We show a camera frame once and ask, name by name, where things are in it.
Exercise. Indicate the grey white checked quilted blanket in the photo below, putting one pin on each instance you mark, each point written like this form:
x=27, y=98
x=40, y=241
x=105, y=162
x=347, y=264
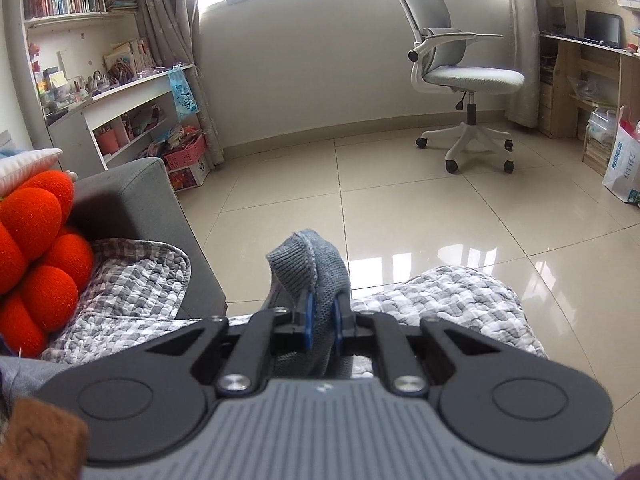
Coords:
x=450, y=300

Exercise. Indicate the grey knit sweater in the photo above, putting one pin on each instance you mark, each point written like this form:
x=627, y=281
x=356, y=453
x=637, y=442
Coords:
x=310, y=260

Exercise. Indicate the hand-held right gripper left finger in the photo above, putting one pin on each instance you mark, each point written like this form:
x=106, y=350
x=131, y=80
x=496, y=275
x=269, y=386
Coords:
x=308, y=321

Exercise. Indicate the white paper shopping bag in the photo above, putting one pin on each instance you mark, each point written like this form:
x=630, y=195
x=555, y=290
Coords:
x=625, y=160

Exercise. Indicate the blue printed plastic bag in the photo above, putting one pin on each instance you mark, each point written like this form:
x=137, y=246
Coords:
x=182, y=95

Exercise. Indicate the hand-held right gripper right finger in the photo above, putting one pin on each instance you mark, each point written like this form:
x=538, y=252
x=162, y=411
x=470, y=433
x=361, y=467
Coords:
x=338, y=326

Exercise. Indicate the grey white office chair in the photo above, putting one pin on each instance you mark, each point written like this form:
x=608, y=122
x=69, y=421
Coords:
x=465, y=77

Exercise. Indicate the white bookshelf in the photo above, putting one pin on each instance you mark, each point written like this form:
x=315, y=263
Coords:
x=145, y=91

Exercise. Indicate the grey fabric sofa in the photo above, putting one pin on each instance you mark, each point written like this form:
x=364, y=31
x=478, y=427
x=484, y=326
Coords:
x=140, y=200

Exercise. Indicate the orange knot cushion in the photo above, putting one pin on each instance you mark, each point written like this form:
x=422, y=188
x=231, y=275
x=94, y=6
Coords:
x=35, y=255

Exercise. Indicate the brown fuzzy cloth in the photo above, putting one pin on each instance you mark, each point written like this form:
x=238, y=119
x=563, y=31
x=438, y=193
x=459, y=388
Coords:
x=45, y=435

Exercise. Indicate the black monitor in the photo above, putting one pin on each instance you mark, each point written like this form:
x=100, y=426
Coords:
x=602, y=27

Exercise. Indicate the white cushion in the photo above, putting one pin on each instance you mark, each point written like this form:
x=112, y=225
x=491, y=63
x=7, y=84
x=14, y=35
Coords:
x=25, y=167

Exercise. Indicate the printed cardboard box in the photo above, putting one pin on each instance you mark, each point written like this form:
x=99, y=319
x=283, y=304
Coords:
x=192, y=175

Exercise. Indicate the wooden desk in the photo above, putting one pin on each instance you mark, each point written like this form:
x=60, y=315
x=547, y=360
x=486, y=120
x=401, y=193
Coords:
x=570, y=85

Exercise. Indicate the pink plastic basket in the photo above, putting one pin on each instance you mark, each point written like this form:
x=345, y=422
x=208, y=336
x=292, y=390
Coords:
x=187, y=155

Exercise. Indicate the clear plastic bag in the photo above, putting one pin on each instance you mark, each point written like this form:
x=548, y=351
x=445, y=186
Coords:
x=602, y=127

